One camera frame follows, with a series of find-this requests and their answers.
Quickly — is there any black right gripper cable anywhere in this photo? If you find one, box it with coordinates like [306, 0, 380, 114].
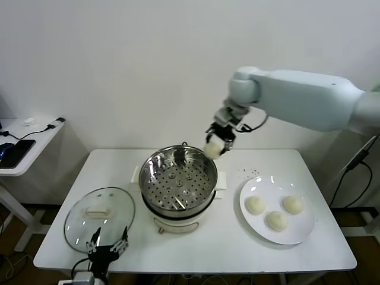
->
[237, 111, 270, 133]

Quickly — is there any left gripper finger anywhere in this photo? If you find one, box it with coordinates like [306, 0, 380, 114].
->
[111, 226, 131, 253]
[85, 226, 102, 254]

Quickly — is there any white hanging cable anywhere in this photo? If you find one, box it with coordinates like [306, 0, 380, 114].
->
[326, 135, 378, 185]

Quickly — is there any black thin cable with plug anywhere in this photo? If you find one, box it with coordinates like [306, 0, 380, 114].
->
[0, 123, 58, 140]

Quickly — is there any white electric cooker base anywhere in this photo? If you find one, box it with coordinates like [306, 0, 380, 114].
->
[128, 181, 226, 235]

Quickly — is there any stainless steel steamer pot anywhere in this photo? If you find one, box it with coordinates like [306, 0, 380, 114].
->
[130, 144, 229, 219]

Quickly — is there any blue computer mouse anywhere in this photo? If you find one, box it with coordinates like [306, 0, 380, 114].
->
[0, 142, 15, 160]

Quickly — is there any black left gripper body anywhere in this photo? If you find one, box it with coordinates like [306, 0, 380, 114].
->
[88, 246, 121, 278]

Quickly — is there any white round plate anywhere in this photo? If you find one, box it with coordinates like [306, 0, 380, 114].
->
[239, 176, 316, 246]

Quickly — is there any glass lid with cream handle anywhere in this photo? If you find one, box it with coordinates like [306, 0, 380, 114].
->
[64, 186, 137, 254]

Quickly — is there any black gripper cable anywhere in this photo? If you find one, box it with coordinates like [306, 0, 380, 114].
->
[237, 111, 270, 133]
[72, 257, 91, 281]

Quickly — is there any white side table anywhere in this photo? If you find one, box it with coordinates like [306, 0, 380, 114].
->
[0, 118, 66, 253]

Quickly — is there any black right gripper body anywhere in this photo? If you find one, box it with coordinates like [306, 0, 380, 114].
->
[207, 123, 238, 143]

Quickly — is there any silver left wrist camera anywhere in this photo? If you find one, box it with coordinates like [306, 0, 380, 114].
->
[58, 271, 96, 285]

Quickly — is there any white steamed baozi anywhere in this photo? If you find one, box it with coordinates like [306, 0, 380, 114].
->
[265, 211, 289, 232]
[204, 137, 226, 160]
[244, 195, 266, 215]
[282, 195, 305, 215]

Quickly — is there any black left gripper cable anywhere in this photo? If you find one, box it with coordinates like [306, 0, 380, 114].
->
[72, 257, 91, 281]

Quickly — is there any black phone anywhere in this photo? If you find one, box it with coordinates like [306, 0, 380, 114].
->
[0, 139, 36, 170]

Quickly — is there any black power adapter with cable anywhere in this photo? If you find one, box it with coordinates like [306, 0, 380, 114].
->
[329, 148, 373, 210]

